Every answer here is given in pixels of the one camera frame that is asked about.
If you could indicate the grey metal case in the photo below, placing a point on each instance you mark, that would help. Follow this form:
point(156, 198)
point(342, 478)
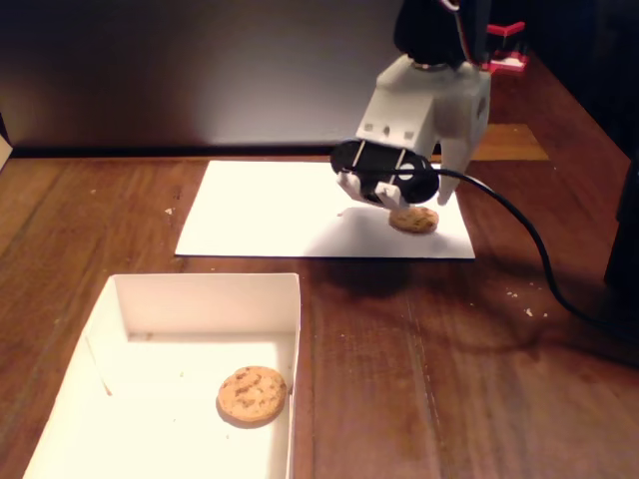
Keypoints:
point(150, 75)

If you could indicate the red plastic object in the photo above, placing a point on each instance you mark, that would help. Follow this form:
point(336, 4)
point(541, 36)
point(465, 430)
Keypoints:
point(509, 62)

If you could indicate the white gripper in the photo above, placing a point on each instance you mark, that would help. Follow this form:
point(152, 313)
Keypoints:
point(406, 107)

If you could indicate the white paper sheet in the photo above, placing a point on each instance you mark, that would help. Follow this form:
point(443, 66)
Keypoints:
point(274, 224)

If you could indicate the black stand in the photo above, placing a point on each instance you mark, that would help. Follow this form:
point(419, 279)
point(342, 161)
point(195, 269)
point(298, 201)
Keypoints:
point(626, 239)

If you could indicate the white cardboard box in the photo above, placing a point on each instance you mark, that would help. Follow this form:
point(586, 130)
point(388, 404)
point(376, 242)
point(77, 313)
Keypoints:
point(150, 439)

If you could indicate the small white card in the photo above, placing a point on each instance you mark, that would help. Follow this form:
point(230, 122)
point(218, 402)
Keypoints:
point(3, 149)

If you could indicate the round mini cookie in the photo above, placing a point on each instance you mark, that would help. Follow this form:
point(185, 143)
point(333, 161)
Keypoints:
point(252, 396)
point(414, 222)

